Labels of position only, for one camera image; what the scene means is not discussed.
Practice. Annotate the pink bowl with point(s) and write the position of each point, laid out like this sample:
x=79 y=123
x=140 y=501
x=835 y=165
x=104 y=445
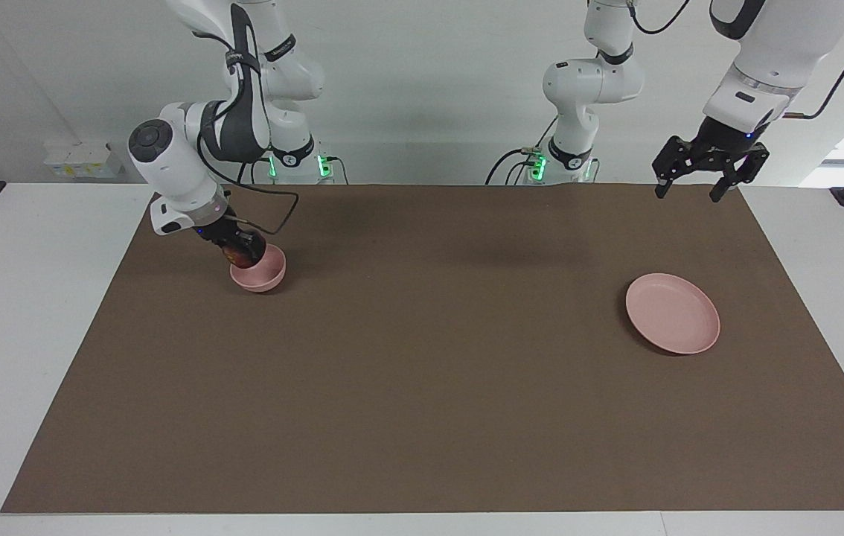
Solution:
x=266 y=279

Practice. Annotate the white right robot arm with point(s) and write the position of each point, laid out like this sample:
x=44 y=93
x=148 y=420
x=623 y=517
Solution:
x=176 y=160

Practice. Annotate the brown table mat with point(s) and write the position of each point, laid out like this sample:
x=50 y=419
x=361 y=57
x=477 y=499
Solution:
x=422 y=387

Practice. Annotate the white power socket box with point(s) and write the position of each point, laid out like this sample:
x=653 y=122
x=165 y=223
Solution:
x=83 y=160

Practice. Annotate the dark red apple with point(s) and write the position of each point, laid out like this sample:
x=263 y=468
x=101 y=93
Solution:
x=245 y=261

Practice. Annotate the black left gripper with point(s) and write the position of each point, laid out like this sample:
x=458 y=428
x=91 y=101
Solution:
x=723 y=145

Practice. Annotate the pink plate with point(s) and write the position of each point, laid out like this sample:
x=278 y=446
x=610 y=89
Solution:
x=671 y=313

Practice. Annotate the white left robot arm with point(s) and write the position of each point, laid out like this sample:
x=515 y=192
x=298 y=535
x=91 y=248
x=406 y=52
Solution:
x=589 y=82

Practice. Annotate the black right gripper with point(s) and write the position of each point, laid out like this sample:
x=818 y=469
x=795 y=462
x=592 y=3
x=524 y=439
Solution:
x=228 y=237

